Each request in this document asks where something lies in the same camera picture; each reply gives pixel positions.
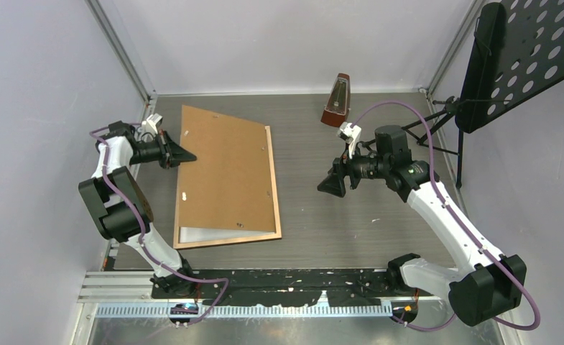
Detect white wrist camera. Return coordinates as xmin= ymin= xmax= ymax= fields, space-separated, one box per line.
xmin=337 ymin=121 xmax=362 ymax=160
xmin=140 ymin=114 xmax=163 ymax=136

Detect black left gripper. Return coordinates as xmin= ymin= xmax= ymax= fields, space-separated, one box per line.
xmin=129 ymin=129 xmax=198 ymax=170

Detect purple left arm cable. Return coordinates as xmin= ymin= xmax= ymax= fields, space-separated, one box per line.
xmin=89 ymin=124 xmax=230 ymax=327

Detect aluminium extrusion rail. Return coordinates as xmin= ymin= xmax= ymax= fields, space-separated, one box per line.
xmin=78 ymin=271 xmax=452 ymax=321

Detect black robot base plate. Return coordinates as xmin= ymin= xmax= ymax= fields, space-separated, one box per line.
xmin=149 ymin=268 xmax=430 ymax=307

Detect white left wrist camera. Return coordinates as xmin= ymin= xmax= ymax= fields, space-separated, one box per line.
xmin=140 ymin=114 xmax=163 ymax=136

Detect light wooden picture frame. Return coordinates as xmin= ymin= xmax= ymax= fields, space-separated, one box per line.
xmin=172 ymin=129 xmax=282 ymax=249

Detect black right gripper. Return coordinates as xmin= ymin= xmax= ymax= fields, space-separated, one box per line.
xmin=318 ymin=142 xmax=390 ymax=197

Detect beach landscape photo print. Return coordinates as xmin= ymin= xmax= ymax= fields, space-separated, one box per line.
xmin=179 ymin=227 xmax=275 ymax=243

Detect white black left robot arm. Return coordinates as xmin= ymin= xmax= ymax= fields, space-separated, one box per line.
xmin=78 ymin=114 xmax=198 ymax=298

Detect brown wooden metronome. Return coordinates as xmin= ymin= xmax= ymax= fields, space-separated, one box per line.
xmin=320 ymin=73 xmax=351 ymax=128

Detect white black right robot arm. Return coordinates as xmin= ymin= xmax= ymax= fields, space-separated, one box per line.
xmin=318 ymin=122 xmax=527 ymax=326

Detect black perforated music stand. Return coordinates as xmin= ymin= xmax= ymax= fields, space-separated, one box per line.
xmin=428 ymin=0 xmax=564 ymax=188

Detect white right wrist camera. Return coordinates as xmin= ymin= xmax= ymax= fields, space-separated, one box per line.
xmin=337 ymin=121 xmax=362 ymax=160

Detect brown cardboard backing board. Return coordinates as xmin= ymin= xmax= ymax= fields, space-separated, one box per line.
xmin=176 ymin=106 xmax=277 ymax=232

